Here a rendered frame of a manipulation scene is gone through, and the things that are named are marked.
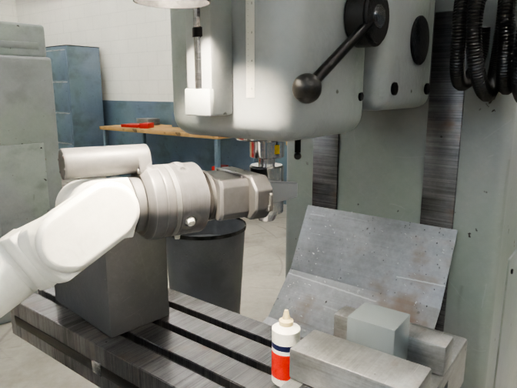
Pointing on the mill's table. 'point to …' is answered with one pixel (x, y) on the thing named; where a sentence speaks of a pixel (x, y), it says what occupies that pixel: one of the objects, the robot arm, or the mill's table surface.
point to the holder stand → (121, 286)
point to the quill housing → (278, 72)
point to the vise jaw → (351, 365)
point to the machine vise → (418, 352)
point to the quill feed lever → (363, 8)
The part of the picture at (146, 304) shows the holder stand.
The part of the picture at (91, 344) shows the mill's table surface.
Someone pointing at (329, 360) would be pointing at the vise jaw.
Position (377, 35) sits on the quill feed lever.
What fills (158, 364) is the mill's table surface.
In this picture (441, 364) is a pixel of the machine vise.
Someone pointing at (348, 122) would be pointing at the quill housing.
